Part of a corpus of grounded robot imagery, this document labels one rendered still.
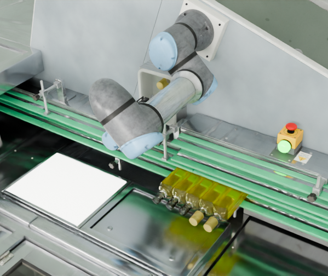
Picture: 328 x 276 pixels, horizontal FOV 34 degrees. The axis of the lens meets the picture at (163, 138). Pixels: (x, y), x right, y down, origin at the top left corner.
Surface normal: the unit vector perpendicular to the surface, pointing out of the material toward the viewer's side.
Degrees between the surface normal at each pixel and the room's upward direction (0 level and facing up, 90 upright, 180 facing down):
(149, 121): 101
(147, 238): 90
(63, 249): 90
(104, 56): 0
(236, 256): 90
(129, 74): 0
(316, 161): 90
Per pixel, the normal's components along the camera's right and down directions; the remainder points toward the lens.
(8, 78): 0.83, 0.29
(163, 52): -0.64, 0.40
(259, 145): -0.04, -0.82
